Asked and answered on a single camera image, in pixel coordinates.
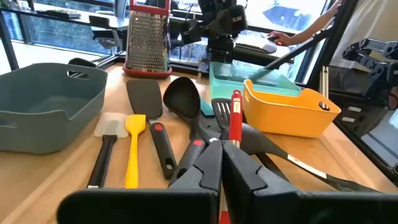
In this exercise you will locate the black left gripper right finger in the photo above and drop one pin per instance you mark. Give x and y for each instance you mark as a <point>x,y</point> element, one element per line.
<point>280,205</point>

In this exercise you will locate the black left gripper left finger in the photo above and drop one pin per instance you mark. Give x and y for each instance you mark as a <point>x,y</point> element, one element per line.
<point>140,205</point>

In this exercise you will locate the large black serving spoon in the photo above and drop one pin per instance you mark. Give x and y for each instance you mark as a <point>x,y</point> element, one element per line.
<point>258,143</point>

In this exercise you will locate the red slotted spoon steel shaft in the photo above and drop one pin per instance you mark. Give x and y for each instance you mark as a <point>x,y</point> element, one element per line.
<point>235,118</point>

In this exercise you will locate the thin black slotted spatula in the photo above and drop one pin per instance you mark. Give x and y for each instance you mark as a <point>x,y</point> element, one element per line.
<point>221,115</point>

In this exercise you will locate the person's forearm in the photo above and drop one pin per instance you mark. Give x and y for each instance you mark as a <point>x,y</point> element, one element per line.
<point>314,26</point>

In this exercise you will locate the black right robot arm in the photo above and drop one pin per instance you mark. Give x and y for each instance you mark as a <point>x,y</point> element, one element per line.
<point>220,46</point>

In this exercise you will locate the white computer keyboard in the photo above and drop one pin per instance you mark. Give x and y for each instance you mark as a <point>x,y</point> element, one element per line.
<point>255,43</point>

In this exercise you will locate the yellow silicone spatula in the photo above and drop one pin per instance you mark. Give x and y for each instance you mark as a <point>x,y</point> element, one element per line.
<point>133,149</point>

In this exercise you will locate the person's hand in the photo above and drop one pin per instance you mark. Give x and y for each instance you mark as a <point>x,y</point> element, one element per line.
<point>280,38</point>

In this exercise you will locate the teal plastic tray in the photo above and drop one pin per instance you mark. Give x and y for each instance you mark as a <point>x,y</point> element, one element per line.
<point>236,77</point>

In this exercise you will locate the steel box grater red trim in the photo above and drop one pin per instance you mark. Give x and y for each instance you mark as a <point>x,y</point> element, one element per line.
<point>146,43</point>

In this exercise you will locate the orange plastic bin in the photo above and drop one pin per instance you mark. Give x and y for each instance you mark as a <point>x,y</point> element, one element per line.
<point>280,118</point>

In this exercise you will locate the small black ladle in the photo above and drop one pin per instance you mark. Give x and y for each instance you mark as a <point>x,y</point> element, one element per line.
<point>182,96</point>

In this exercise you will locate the short teal scraper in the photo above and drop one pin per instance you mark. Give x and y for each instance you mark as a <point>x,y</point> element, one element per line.
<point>206,109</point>

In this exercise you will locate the dark office chair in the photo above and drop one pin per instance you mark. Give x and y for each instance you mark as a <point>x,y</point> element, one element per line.
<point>104,31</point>

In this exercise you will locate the grey-blue plastic bin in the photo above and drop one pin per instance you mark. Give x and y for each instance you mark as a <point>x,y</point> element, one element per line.
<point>46,93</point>

